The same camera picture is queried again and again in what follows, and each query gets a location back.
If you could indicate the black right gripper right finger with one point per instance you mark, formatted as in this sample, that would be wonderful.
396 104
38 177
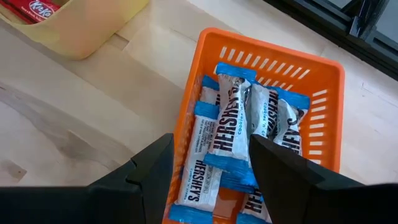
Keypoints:
311 205

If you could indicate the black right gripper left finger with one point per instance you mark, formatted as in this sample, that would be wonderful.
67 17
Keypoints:
109 205

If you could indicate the long red KitKat bar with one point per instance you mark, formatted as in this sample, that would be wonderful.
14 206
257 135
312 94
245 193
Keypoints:
40 8

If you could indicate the orange plastic basket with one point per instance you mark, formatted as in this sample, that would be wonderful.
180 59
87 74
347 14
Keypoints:
280 49

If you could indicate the yellow plastic bin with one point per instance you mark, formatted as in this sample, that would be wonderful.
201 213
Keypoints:
87 31

